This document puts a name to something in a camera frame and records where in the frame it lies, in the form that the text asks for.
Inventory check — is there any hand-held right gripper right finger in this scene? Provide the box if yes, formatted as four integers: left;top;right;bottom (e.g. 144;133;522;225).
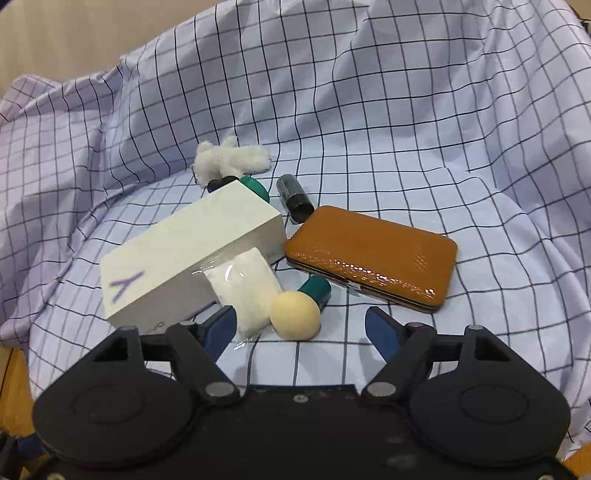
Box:
362;307;513;398

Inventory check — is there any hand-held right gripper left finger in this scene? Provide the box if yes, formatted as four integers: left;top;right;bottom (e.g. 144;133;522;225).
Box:
60;305;241;400

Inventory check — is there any white tissue pack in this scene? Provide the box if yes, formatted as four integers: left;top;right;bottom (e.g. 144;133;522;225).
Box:
193;247;283;344

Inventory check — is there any cream ball with green handle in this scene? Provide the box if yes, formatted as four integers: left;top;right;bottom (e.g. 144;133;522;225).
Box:
269;274;332;340

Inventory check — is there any white rectangular carton box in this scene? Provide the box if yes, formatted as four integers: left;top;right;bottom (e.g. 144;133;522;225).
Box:
100;180;283;335

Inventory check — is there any white fluffy plush toy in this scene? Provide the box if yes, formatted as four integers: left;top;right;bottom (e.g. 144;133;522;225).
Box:
191;137;269;186

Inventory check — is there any brown leather wallet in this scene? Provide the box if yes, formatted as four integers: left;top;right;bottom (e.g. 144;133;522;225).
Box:
283;205;459;315

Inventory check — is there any green round object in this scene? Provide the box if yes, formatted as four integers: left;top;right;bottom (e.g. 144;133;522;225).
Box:
238;175;271;204

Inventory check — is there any dark grey cylinder tube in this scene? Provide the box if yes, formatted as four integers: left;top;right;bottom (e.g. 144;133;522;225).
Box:
276;174;315;223

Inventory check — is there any white checked bed sheet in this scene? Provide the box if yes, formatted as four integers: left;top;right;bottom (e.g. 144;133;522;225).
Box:
0;0;591;462

